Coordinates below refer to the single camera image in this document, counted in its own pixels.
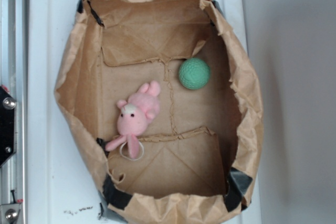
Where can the green textured ball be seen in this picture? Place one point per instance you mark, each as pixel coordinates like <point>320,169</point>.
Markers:
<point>194,73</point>

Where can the black metal mounting bracket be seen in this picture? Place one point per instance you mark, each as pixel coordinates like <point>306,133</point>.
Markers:
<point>8,121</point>

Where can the brown paper bag bin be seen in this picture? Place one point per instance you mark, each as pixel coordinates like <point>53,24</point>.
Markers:
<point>201,153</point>

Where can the pink plush bunny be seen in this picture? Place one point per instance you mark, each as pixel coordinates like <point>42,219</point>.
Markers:
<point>136,114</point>

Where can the aluminium frame rail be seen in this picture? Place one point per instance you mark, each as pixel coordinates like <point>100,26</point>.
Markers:
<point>14,53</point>

